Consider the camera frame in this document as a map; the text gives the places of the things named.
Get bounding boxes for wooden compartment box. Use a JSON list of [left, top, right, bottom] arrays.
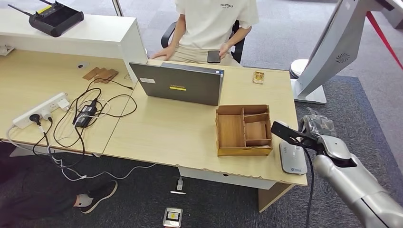
[[215, 104, 273, 157]]

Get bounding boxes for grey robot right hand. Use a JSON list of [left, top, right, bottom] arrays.
[[298, 107, 337, 139]]

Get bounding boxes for red barrier strip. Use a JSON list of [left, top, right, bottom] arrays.
[[365, 11, 403, 70]]

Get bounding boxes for flat wooden card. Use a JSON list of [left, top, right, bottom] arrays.
[[82, 66, 101, 81], [94, 67, 119, 84]]

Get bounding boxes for white kiosk stand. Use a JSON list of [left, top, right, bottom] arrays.
[[289, 0, 395, 105]]

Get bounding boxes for silver floor socket box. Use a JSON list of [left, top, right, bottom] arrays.
[[163, 207, 183, 228]]

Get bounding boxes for grey laptop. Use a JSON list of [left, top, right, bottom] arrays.
[[128, 61, 226, 107]]

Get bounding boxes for person's left hand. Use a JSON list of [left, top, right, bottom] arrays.
[[219, 42, 232, 60]]

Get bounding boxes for black smartphone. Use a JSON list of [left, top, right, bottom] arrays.
[[207, 50, 221, 64]]

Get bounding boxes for white furniture corner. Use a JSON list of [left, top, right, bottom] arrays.
[[385, 0, 403, 29]]

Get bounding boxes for black laptop power adapter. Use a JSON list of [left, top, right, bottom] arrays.
[[73, 97, 99, 129]]

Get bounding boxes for thin white cable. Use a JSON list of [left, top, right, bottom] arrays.
[[58, 99, 111, 139]]

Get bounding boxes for person's leg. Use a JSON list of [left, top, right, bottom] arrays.
[[0, 179, 118, 228]]

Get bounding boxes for black remote controller with antennas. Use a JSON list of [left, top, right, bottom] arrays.
[[7, 0, 85, 38]]

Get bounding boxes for light wooden desk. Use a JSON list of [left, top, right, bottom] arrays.
[[0, 48, 137, 157], [103, 59, 308, 213]]

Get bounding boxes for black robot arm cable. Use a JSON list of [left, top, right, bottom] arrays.
[[300, 146, 316, 228]]

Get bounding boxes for black office chair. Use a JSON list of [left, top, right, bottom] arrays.
[[161, 19, 246, 64]]

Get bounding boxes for white floor cable outlet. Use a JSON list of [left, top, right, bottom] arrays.
[[170, 177, 187, 196]]

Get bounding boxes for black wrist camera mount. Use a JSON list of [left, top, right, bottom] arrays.
[[270, 120, 325, 155]]

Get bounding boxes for white raised counter shelf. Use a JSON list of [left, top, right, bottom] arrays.
[[0, 8, 149, 83]]

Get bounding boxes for seated person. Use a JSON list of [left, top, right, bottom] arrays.
[[150, 0, 260, 67]]

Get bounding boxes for white power strip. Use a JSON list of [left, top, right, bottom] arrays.
[[12, 92, 70, 130]]

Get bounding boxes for metal pole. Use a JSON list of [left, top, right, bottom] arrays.
[[112, 0, 124, 16]]

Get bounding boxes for person's right hand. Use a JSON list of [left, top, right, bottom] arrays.
[[150, 46, 175, 61]]

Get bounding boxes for black laptop charger cable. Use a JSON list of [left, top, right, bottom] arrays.
[[53, 77, 138, 149]]

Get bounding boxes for black power cord with plug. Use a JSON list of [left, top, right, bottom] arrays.
[[29, 113, 86, 169]]

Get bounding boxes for grey card reader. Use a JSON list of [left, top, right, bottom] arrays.
[[278, 141, 308, 176]]

